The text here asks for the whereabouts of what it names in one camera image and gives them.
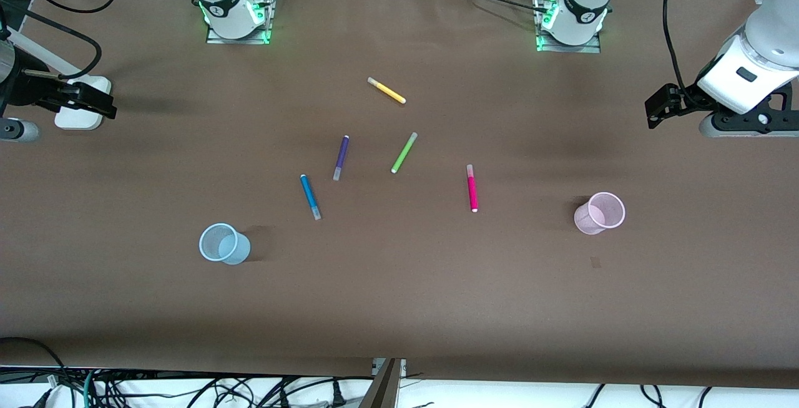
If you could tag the pink marker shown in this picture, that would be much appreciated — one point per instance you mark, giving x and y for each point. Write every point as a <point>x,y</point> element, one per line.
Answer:
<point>472,188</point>

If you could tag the blue marker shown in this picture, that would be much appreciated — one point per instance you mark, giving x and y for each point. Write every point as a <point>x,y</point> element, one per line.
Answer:
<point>310,196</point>

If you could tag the pink mesh cup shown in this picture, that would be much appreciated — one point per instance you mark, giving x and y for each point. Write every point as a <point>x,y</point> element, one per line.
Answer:
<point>600,213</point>

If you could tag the blue mesh cup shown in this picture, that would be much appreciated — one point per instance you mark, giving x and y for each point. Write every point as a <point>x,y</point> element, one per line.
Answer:
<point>223,244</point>

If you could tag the purple marker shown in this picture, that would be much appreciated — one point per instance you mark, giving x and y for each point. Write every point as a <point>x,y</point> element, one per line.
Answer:
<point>341,157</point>

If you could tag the green marker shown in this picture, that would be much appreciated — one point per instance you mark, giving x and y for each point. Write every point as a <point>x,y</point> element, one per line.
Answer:
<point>404,153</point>

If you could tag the yellow marker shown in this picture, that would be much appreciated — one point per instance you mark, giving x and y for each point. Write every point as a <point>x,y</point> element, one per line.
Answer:
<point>387,90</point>

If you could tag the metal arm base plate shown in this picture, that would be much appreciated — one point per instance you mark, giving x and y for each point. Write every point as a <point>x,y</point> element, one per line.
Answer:
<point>265,18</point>
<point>543,37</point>

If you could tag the brown table support post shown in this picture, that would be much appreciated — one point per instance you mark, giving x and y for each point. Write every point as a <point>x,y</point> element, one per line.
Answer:
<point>382,386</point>

